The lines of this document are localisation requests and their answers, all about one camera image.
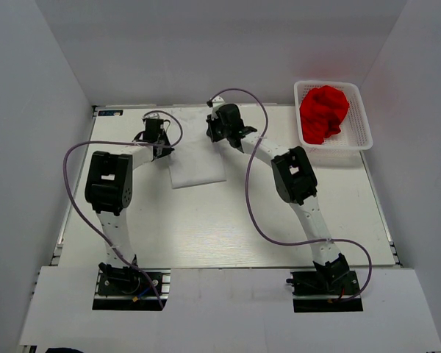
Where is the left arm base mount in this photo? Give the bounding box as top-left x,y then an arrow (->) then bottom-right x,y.
92,269 -> 171,312

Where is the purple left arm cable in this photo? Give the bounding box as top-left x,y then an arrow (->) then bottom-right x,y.
63,110 -> 184,309

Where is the blue label sticker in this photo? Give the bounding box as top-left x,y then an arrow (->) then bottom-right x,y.
98,110 -> 123,116

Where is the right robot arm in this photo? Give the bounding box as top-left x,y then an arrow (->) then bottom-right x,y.
207,101 -> 349,293

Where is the dark blue object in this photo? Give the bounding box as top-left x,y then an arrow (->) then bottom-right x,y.
45,347 -> 83,353

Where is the white plastic basket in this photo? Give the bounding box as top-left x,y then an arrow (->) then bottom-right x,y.
293,80 -> 373,155

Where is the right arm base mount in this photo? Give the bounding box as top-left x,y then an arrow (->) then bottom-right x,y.
286,271 -> 363,313

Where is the red t shirt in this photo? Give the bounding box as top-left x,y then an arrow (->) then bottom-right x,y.
299,85 -> 350,145

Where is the white t shirt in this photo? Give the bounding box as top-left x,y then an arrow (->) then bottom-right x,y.
168,107 -> 226,189

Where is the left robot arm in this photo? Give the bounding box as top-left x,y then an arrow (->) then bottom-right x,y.
85,113 -> 173,293

